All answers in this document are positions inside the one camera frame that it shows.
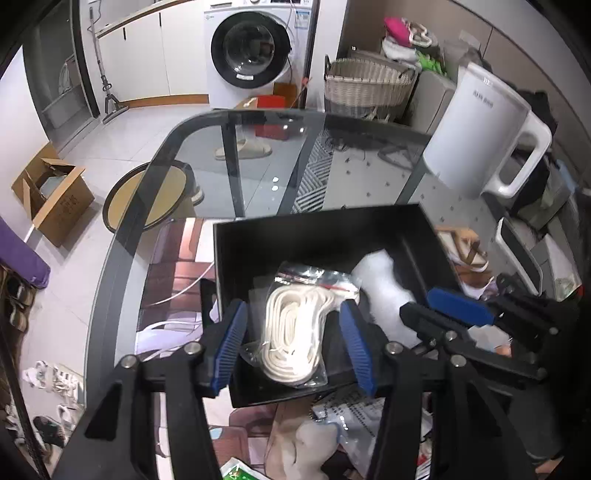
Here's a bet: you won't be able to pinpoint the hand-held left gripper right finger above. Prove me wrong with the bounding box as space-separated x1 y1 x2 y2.
339 299 529 480

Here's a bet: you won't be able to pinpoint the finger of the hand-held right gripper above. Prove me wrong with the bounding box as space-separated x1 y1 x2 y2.
427 274 580 356
399 302 548 381

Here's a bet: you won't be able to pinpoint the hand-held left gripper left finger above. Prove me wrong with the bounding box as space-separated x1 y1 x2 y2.
53 279 250 480

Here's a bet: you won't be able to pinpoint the bagged white rope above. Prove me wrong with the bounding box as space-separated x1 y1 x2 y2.
238 261 361 388

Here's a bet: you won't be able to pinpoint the black storage box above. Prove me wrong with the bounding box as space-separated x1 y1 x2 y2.
212 203 462 409

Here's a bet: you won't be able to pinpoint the white printed plastic bag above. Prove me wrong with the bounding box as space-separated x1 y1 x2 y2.
309 388 435 480

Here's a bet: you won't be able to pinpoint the brown wooden chair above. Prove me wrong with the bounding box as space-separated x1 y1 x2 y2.
139 217 218 352

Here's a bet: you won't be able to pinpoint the white plush toy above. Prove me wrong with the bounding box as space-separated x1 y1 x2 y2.
281 420 342 480

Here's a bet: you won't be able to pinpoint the green and white packet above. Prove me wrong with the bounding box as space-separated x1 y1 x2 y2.
221 457 269 480

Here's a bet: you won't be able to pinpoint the grey patterned rug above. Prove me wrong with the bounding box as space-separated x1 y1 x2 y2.
291 134 490 217

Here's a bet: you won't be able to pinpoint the round wooden stool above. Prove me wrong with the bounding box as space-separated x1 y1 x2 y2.
102 161 204 232

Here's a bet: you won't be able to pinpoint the white sandals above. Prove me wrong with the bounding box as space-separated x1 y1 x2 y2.
21 360 86 398

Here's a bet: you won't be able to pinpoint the white electric kettle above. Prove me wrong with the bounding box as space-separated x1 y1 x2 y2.
422 62 553 199

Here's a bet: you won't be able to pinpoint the beige slipper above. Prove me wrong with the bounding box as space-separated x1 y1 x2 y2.
213 138 273 161

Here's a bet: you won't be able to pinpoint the dark shoes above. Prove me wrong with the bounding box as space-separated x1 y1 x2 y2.
32 404 79 448

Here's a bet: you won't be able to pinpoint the grey storage box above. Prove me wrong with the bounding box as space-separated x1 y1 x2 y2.
406 69 455 134

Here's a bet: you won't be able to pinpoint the open brown cardboard box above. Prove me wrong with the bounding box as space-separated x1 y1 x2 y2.
11 143 95 247

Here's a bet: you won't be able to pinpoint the wooden shoe rack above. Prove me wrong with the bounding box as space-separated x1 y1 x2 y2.
0 265 35 333

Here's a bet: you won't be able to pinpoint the purple padded mat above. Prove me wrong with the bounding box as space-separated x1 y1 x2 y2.
0 217 51 289

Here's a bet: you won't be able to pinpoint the wicker laundry basket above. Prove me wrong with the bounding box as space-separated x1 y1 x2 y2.
323 55 416 123

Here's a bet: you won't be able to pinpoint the red cardboard box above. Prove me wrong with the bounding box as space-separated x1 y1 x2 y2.
254 95 308 139

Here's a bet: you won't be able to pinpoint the green cloth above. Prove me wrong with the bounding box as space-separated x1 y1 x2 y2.
416 48 446 75

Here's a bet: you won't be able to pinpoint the white washing machine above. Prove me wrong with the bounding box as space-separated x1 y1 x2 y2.
205 0 319 112

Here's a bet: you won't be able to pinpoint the white cloth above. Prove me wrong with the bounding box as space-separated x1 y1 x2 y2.
381 39 419 63

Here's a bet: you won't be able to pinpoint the grey floor mop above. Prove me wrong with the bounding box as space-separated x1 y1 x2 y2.
88 4 130 125

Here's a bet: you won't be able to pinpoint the pink cloth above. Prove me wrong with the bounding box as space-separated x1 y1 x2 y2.
383 17 416 47

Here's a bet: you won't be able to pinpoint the white base cabinet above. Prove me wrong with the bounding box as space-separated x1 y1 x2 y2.
92 0 211 109

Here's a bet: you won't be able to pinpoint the dark glass door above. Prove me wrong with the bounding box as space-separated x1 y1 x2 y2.
23 0 100 139

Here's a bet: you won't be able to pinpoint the brown strap sandal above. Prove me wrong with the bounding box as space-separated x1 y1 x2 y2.
436 226 490 273

